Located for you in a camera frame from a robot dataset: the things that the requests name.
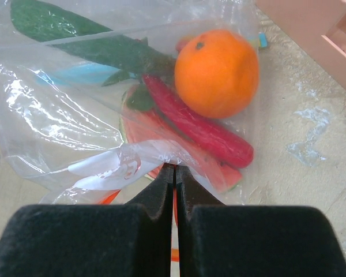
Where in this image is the orange fake orange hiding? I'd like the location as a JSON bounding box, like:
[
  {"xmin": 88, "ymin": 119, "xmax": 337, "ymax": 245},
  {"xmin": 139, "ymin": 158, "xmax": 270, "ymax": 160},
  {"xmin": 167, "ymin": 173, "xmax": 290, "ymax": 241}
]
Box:
[{"xmin": 174, "ymin": 29, "xmax": 260, "ymax": 119}]

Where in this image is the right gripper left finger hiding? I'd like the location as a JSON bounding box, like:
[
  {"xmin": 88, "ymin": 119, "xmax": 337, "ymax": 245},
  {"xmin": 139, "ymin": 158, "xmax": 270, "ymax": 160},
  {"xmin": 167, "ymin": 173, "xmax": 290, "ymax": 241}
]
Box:
[{"xmin": 0, "ymin": 164, "xmax": 174, "ymax": 276}]

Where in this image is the zip bag with orange watermelon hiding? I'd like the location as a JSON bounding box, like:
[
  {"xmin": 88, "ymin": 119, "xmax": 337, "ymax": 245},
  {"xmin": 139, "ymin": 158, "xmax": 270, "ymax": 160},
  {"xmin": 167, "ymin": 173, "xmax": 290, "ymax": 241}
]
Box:
[{"xmin": 0, "ymin": 1, "xmax": 258, "ymax": 204}]

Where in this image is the zip bag with fake fruit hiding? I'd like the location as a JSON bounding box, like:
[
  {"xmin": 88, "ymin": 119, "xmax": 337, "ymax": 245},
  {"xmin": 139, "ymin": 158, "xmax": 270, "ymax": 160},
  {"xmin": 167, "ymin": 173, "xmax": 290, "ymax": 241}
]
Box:
[{"xmin": 34, "ymin": 31, "xmax": 269, "ymax": 86}]

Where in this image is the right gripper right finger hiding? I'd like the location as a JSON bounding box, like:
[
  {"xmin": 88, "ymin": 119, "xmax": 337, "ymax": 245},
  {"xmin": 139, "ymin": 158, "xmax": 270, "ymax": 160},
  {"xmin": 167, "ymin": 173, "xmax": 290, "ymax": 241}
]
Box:
[{"xmin": 175, "ymin": 166, "xmax": 346, "ymax": 276}]

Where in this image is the red fake chili pepper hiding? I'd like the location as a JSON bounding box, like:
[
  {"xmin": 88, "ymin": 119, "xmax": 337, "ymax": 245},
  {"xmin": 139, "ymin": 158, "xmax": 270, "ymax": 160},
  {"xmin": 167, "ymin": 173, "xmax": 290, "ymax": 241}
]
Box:
[{"xmin": 142, "ymin": 74, "xmax": 254, "ymax": 169}]

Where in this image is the orange desk organizer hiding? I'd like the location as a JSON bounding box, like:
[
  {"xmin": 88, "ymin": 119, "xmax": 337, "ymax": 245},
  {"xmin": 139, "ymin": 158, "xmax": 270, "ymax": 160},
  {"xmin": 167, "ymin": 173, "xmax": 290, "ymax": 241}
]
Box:
[{"xmin": 256, "ymin": 0, "xmax": 346, "ymax": 89}]

